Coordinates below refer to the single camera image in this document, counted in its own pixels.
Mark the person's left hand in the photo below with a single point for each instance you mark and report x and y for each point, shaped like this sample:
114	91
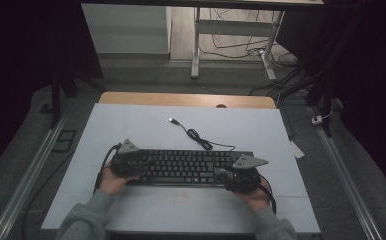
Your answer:
111	185

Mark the small white box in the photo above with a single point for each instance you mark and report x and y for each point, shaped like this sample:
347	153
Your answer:
316	120

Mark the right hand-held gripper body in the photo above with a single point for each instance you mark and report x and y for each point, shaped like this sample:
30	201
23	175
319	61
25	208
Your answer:
246	180

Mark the black metal stand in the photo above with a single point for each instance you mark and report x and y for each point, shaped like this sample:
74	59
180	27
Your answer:
56	100
327	100

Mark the white cabinet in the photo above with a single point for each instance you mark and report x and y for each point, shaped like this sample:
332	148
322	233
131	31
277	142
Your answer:
127	30

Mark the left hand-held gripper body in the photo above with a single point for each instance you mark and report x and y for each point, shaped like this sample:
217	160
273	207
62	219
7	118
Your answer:
124	163

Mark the person's right hand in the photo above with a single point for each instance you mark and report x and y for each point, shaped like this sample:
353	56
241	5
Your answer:
256	201

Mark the aluminium rail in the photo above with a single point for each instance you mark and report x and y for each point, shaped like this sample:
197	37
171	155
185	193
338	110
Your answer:
27	180
344	176

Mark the white-legged desk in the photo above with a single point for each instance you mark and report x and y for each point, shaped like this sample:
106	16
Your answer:
229	27

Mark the black keyboard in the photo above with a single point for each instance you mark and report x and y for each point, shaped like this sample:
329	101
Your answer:
181	165

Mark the white table mat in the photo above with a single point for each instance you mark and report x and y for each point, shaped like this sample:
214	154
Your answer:
131	126

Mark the white tag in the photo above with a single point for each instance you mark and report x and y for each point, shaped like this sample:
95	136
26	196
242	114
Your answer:
297	150

